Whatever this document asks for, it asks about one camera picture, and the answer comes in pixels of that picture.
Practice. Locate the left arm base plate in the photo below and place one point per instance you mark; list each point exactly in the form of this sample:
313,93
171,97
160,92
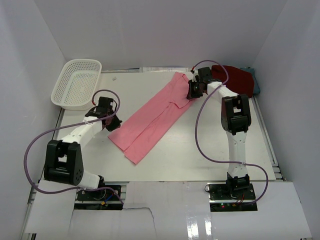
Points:
102,200

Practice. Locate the pink t shirt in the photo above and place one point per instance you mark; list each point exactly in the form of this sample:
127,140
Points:
141,132

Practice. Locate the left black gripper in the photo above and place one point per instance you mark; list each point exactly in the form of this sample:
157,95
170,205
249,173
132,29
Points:
116,125

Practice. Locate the papers at back edge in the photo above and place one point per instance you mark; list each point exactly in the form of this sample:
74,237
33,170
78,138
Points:
163,69

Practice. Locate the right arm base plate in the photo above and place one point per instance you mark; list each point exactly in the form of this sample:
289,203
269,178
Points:
221,200

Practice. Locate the folded dark red t shirt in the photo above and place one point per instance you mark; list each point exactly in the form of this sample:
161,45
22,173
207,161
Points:
239,81

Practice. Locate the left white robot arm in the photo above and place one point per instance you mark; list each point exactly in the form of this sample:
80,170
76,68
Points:
64,160

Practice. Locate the white plastic mesh basket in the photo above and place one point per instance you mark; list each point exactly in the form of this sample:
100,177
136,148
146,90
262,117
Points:
76,84

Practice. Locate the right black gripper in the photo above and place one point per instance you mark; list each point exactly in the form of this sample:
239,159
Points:
191,94

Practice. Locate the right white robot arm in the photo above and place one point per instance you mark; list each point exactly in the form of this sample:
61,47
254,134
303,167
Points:
235,120

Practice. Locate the folded teal t shirt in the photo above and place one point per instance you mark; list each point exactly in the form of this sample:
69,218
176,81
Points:
256,88

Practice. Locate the white paper sheet front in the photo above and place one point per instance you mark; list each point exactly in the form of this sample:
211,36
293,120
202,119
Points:
170,211

